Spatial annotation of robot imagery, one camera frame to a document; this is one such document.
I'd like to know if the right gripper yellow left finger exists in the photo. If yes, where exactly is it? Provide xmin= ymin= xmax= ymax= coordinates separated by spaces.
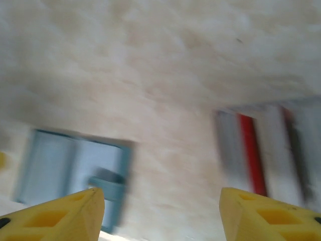
xmin=0 ymin=187 xmax=105 ymax=241

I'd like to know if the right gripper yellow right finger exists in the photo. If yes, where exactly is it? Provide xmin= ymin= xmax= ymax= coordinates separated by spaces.
xmin=219 ymin=187 xmax=321 ymax=241

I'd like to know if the teal card holder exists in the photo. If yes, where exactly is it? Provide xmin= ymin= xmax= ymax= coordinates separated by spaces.
xmin=14 ymin=128 xmax=135 ymax=233

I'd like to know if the silver card stack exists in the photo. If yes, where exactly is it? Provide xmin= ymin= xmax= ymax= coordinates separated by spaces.
xmin=215 ymin=96 xmax=321 ymax=204

